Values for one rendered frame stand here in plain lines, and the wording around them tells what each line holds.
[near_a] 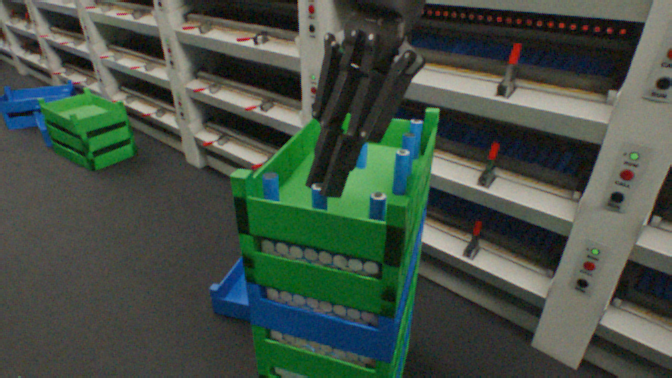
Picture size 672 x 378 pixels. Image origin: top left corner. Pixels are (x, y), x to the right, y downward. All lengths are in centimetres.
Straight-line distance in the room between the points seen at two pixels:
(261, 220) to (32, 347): 81
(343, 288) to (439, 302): 64
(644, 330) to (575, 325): 11
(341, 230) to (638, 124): 52
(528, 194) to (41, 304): 118
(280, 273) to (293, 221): 9
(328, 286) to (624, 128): 54
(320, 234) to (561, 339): 70
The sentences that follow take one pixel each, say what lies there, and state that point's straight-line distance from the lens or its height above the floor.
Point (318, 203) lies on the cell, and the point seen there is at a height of 53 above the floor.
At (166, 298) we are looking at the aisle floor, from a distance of 118.
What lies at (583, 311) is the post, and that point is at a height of 15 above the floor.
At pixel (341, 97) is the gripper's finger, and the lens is 47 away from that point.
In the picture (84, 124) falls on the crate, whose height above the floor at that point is 19.
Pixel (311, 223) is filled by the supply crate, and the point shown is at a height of 52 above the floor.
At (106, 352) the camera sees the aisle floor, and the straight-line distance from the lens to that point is 111.
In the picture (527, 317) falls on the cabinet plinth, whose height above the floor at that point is 4.
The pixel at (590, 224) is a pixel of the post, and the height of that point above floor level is 35.
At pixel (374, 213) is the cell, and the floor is 53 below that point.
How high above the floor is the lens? 78
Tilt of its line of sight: 30 degrees down
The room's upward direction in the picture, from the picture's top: straight up
